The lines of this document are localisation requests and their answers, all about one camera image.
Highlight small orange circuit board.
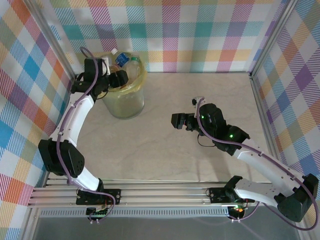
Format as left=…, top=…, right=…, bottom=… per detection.
left=229, top=204, right=247, bottom=215

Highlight aluminium frame post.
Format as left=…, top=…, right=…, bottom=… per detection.
left=24, top=0, right=82, bottom=85
left=249, top=0, right=300, bottom=80

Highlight square clear bottle green cap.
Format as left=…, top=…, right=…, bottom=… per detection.
left=125, top=56, right=142, bottom=83

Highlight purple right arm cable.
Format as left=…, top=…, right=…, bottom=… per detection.
left=196, top=98, right=317, bottom=231

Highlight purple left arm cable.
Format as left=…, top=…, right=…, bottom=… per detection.
left=56, top=46, right=116, bottom=223

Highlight small green circuit board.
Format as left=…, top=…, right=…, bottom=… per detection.
left=86, top=206, right=111, bottom=217

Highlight blue label water bottle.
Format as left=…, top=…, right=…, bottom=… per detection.
left=109, top=48, right=130, bottom=69

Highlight aluminium side rail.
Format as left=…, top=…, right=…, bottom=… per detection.
left=249, top=74, right=282, bottom=162

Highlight translucent bin with yellow liner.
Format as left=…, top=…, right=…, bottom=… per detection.
left=99, top=50, right=149, bottom=120

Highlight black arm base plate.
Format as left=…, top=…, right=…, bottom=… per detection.
left=208, top=186, right=256, bottom=204
left=76, top=188, right=122, bottom=206

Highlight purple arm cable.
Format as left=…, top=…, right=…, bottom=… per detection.
left=56, top=46, right=116, bottom=223
left=196, top=98, right=317, bottom=231

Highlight grey slotted cable duct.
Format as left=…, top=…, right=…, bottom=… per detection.
left=39, top=209, right=230, bottom=219

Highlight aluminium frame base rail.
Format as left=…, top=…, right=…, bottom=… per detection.
left=27, top=178, right=305, bottom=208

